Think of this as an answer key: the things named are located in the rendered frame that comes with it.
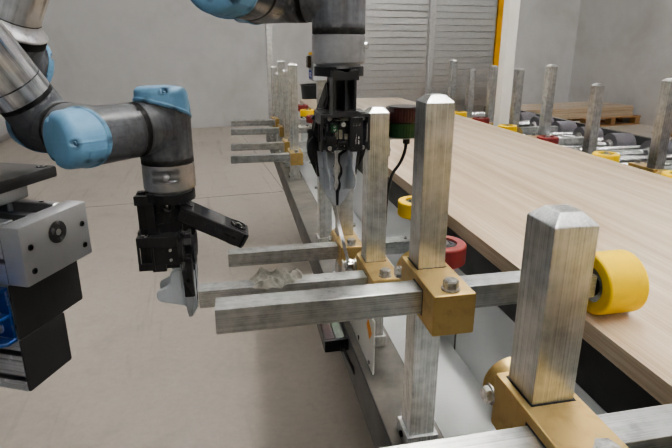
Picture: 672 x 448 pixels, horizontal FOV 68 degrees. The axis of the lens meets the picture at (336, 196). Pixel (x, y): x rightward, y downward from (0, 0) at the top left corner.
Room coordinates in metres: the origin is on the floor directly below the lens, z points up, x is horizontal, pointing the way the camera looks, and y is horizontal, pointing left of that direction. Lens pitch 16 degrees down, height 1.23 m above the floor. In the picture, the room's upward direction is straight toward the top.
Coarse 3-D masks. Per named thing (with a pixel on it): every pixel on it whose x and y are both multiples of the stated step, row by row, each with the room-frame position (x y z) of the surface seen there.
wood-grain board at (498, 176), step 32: (480, 128) 2.15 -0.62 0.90; (480, 160) 1.51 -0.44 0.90; (512, 160) 1.51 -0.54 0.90; (544, 160) 1.51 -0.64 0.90; (576, 160) 1.51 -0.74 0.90; (608, 160) 1.51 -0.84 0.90; (480, 192) 1.15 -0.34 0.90; (512, 192) 1.15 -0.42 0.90; (544, 192) 1.15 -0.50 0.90; (576, 192) 1.15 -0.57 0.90; (608, 192) 1.15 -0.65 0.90; (640, 192) 1.15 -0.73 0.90; (448, 224) 0.99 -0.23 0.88; (480, 224) 0.92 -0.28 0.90; (512, 224) 0.92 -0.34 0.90; (608, 224) 0.92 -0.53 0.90; (640, 224) 0.92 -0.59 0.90; (512, 256) 0.77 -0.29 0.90; (640, 256) 0.77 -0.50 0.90; (608, 320) 0.56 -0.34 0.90; (640, 320) 0.56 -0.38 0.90; (608, 352) 0.52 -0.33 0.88; (640, 352) 0.49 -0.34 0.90; (640, 384) 0.47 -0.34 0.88
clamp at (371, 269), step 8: (360, 256) 0.84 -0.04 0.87; (360, 264) 0.82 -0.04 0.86; (368, 264) 0.80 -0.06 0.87; (376, 264) 0.80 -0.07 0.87; (384, 264) 0.80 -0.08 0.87; (368, 272) 0.77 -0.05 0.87; (376, 272) 0.77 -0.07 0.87; (392, 272) 0.77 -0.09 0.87; (368, 280) 0.76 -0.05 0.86; (376, 280) 0.74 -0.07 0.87; (384, 280) 0.74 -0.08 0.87; (392, 280) 0.74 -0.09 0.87; (400, 280) 0.75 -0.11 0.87
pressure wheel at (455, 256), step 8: (448, 240) 0.83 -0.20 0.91; (456, 240) 0.82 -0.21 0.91; (448, 248) 0.79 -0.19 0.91; (456, 248) 0.79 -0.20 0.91; (464, 248) 0.79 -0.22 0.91; (448, 256) 0.77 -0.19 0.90; (456, 256) 0.78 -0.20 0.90; (464, 256) 0.79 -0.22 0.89; (448, 264) 0.77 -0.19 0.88; (456, 264) 0.78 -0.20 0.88
